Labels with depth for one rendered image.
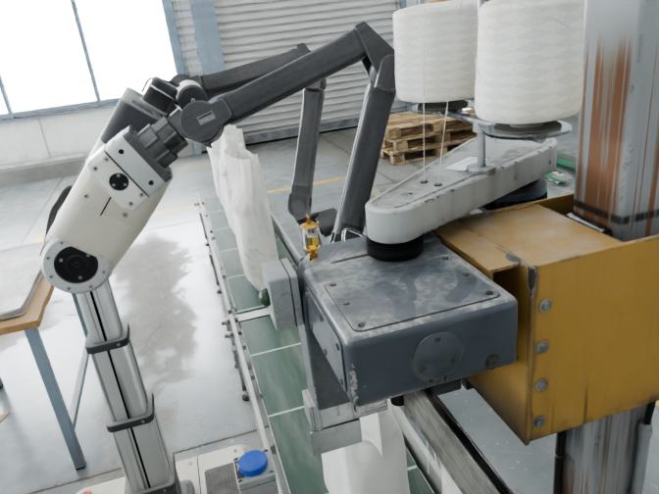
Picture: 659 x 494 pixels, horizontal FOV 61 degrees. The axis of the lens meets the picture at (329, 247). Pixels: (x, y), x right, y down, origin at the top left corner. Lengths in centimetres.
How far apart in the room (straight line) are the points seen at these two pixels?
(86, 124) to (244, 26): 254
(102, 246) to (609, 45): 111
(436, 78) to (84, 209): 80
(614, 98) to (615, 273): 26
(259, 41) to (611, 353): 769
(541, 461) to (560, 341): 158
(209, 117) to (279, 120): 740
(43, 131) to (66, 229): 715
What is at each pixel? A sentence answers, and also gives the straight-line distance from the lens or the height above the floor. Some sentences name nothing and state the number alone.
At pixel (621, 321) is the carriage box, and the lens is 98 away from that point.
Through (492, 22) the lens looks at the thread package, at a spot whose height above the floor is 166.
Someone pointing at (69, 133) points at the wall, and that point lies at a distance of 851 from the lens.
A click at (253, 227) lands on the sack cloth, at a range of 282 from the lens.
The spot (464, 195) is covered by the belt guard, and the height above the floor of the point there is 140.
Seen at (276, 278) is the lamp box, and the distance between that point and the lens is 85.
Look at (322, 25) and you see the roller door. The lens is 857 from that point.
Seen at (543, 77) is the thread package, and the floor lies 159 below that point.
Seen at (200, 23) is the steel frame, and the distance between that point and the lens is 789.
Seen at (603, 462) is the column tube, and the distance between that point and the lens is 125.
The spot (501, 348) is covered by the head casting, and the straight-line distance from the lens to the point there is 77.
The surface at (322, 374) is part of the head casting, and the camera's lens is 96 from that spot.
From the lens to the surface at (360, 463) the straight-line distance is 134.
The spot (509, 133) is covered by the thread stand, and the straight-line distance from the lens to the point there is 82.
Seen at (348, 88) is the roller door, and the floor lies 59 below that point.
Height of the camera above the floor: 169
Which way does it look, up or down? 23 degrees down
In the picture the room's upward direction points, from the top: 7 degrees counter-clockwise
